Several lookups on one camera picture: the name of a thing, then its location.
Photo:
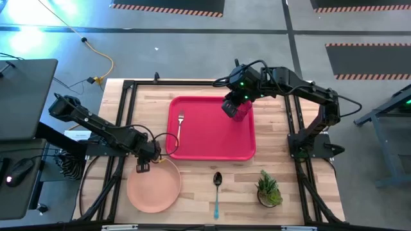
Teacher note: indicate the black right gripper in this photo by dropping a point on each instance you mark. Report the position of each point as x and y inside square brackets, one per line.
[244, 99]

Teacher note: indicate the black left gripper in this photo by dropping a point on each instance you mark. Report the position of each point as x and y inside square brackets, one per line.
[151, 154]

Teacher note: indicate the pink faceted cup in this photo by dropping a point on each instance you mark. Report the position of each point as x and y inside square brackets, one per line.
[244, 113]

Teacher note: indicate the silver fork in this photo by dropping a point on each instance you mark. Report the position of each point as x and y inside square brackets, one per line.
[180, 117]

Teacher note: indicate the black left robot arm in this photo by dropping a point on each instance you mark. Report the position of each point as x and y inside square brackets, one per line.
[106, 131]

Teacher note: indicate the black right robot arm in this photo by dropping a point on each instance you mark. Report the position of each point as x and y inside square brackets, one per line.
[289, 80]

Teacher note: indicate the red plastic tray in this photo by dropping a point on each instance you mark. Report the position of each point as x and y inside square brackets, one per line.
[208, 138]

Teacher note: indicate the white paper label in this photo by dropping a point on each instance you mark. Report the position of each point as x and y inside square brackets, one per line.
[77, 135]

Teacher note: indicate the black table clamp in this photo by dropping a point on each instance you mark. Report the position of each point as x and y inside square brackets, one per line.
[156, 77]

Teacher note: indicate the yellow and black plug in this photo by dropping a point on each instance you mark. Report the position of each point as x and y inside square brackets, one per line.
[96, 80]

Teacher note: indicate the small potted succulent plant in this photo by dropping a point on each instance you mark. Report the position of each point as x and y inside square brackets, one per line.
[269, 191]

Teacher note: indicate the black hazard-striped floor mat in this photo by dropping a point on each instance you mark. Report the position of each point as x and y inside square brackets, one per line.
[369, 61]
[359, 4]
[167, 5]

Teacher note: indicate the black caster wheel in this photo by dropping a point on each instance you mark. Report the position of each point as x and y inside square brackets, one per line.
[42, 208]

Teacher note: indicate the black computer mouse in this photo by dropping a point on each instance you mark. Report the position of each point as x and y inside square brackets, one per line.
[19, 171]

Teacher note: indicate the dark grey monitor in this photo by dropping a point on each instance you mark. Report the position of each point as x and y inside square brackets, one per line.
[25, 99]

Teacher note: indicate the dark grey side desk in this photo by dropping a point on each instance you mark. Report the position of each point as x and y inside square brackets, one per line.
[19, 205]

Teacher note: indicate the grey metal stand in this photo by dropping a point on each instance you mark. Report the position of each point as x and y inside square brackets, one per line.
[385, 107]

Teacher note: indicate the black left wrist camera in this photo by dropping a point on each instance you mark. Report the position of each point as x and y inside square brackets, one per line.
[143, 168]

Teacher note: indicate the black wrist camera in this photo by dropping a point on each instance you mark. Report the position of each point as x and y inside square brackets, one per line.
[229, 109]
[143, 168]

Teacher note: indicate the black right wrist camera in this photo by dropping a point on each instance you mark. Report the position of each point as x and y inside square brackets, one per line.
[229, 109]

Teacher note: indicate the black aluminium table frame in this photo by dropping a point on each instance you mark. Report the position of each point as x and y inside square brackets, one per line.
[180, 83]

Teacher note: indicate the silver metal bracket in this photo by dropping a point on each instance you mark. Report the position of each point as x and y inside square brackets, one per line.
[118, 227]
[298, 228]

